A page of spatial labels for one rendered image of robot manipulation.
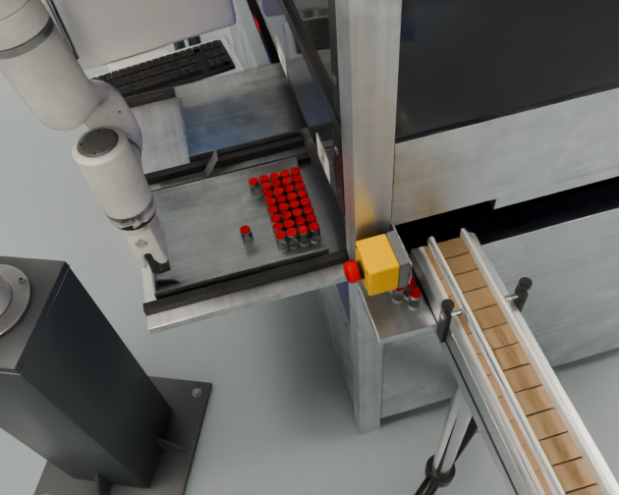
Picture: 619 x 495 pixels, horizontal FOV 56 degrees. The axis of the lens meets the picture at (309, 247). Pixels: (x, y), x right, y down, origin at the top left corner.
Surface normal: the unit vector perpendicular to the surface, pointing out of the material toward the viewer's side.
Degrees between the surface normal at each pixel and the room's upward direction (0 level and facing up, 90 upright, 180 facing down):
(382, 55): 90
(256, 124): 0
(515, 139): 90
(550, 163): 90
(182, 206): 0
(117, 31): 90
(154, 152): 0
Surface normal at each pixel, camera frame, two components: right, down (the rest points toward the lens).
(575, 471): -0.08, -0.59
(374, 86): 0.26, 0.76
